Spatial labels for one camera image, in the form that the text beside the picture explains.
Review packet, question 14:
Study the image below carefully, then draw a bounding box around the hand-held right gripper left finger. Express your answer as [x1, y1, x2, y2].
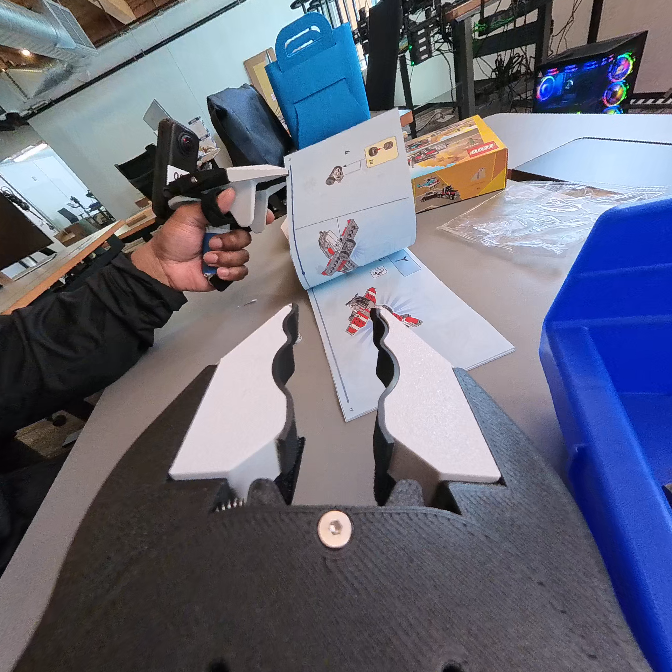
[168, 303, 306, 507]

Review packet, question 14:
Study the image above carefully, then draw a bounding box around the computer case with rainbow fans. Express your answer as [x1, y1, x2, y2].
[533, 30, 649, 114]

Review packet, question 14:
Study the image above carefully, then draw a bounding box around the white table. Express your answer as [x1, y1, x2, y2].
[483, 113, 672, 184]

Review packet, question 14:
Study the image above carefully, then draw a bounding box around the blue felt tote bag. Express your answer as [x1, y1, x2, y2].
[264, 12, 371, 150]

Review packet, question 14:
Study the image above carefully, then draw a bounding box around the silver air duct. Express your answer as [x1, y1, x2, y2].
[0, 0, 100, 58]

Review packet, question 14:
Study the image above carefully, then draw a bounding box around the dark monitor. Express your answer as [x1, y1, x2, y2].
[0, 191, 56, 271]

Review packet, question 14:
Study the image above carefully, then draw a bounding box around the clear plastic bag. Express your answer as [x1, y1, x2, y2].
[437, 181, 672, 255]

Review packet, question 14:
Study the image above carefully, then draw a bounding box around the standing desk with equipment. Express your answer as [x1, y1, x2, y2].
[401, 0, 554, 121]

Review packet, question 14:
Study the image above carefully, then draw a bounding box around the toy instruction booklet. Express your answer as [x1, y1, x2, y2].
[283, 108, 516, 423]

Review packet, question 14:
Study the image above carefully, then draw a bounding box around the blue plastic bin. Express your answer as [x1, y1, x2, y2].
[540, 197, 672, 672]

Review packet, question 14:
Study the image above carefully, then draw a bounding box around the grey desk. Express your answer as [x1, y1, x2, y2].
[0, 173, 672, 672]

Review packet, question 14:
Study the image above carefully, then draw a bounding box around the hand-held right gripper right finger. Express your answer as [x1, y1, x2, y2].
[372, 308, 502, 507]

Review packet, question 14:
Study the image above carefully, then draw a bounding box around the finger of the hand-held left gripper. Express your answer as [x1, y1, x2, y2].
[231, 176, 288, 234]
[226, 165, 290, 184]

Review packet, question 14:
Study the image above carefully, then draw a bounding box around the yellow toy brick box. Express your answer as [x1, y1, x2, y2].
[404, 115, 509, 213]

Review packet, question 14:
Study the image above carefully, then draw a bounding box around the silver computer monitor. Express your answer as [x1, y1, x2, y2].
[143, 100, 174, 132]

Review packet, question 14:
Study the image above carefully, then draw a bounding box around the cardboard panel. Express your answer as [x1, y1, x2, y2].
[243, 47, 279, 95]

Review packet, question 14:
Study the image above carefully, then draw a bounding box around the navy backpack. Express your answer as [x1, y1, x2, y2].
[206, 84, 295, 169]

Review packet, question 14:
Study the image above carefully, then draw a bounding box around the wooden office desk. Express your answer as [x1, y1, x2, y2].
[0, 207, 158, 316]

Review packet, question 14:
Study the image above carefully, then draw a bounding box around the person's left hand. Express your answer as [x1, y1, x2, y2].
[131, 186, 276, 294]

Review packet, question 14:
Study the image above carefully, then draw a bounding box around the person's left forearm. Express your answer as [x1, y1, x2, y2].
[0, 252, 189, 442]

